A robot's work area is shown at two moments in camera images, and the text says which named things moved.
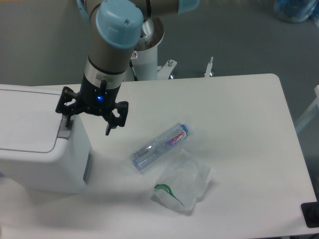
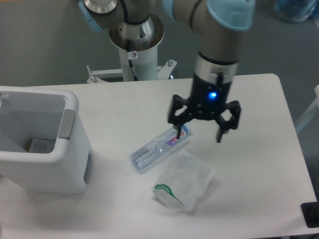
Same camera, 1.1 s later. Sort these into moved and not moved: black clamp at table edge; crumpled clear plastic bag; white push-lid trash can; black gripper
Moved: black gripper
Not moved: crumpled clear plastic bag; black clamp at table edge; white push-lid trash can
